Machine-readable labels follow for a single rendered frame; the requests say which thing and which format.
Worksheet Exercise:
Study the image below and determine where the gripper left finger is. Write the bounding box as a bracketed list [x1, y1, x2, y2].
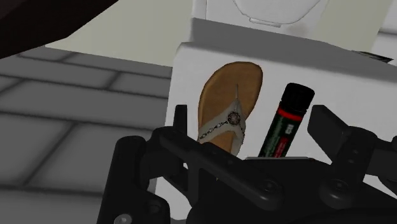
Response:
[96, 104, 284, 224]

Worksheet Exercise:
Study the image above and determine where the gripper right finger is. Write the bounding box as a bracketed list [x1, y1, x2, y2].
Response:
[307, 104, 397, 211]

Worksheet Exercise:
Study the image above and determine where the white toilet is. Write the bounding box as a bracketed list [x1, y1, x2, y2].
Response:
[154, 0, 397, 218]

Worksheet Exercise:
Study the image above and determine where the black tube with red band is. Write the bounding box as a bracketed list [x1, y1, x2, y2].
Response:
[258, 82, 316, 158]

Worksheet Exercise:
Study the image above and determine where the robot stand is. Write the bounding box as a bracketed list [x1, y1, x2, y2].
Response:
[0, 0, 119, 60]

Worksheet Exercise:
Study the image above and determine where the brown sandal with beaded strap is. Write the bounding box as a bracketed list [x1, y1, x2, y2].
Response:
[197, 60, 264, 157]

